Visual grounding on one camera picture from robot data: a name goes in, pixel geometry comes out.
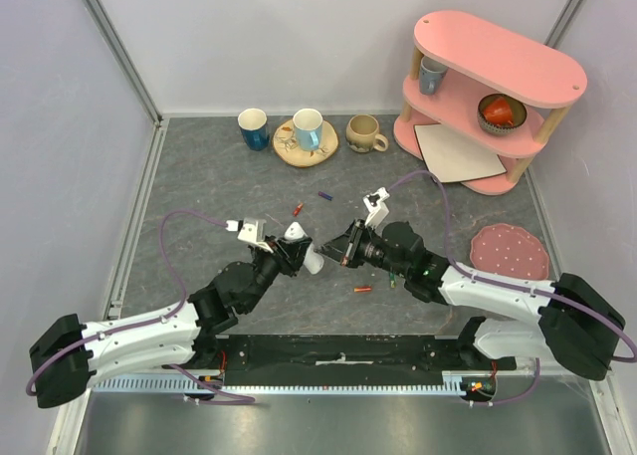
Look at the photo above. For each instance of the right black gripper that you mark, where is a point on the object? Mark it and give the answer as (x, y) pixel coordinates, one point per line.
(352, 244)

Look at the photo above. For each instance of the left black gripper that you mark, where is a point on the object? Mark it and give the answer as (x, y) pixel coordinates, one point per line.
(289, 254)

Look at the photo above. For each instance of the white remote control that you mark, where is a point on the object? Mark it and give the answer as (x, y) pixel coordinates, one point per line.
(312, 260)

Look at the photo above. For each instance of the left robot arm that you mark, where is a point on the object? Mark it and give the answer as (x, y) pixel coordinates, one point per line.
(71, 356)

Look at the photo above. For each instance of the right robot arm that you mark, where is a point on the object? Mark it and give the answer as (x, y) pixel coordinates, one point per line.
(566, 320)

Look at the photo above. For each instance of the red battery near centre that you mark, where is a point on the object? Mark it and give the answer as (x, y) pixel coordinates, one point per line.
(298, 209)

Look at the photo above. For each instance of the purple battery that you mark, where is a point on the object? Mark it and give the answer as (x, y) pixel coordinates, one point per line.
(325, 196)

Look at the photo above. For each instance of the beige floral saucer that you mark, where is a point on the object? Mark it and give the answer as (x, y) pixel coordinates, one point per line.
(288, 150)

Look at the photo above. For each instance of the beige ceramic mug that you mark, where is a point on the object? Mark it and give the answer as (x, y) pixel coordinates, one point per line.
(363, 134)

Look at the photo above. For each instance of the light blue mug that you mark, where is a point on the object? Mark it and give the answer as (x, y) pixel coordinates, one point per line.
(307, 125)

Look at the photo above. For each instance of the dark blue mug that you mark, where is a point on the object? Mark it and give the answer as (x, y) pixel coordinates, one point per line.
(253, 125)

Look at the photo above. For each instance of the white square plate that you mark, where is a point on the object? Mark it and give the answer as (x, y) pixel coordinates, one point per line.
(452, 157)

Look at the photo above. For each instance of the pink dotted plate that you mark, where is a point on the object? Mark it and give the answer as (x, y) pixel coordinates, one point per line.
(509, 250)

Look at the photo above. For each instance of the grey mug on shelf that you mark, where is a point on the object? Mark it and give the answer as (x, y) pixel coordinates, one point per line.
(431, 75)

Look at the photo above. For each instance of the red cup in bowl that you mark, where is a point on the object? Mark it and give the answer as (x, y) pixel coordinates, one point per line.
(498, 112)

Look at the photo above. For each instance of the pink three-tier shelf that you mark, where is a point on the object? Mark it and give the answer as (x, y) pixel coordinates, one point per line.
(496, 88)

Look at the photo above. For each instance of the patterned dark bowl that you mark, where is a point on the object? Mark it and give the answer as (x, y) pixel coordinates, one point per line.
(520, 114)

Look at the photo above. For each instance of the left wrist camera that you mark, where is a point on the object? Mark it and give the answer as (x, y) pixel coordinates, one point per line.
(251, 232)

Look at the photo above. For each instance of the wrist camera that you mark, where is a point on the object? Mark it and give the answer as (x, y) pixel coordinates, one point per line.
(251, 232)
(375, 204)

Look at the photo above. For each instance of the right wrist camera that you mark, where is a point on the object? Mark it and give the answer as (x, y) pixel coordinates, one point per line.
(375, 204)

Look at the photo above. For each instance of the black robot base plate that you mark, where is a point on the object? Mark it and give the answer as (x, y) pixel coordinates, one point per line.
(271, 360)

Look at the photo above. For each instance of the white cable duct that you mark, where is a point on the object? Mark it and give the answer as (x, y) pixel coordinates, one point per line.
(174, 383)

